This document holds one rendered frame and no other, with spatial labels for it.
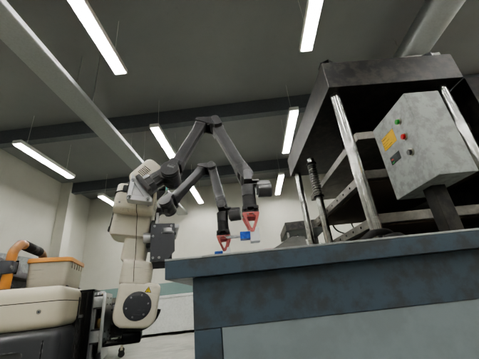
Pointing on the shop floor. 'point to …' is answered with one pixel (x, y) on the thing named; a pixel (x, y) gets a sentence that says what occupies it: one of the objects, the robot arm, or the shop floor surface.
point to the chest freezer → (173, 314)
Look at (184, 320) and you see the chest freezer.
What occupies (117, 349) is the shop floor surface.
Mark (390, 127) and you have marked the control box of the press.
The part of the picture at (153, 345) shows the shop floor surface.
